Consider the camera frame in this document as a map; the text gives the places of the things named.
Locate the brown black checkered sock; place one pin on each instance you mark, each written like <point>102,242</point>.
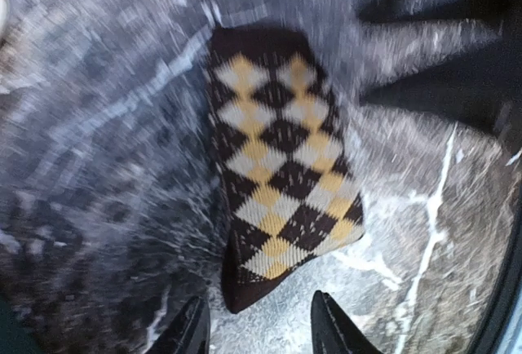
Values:
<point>289,190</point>

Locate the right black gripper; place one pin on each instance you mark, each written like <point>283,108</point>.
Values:
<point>480,88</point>

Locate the black front rail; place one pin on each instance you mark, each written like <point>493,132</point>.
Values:
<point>501,329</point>

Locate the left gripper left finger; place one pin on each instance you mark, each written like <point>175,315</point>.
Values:
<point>188,333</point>

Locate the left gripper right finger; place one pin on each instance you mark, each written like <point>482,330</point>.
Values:
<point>333,332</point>

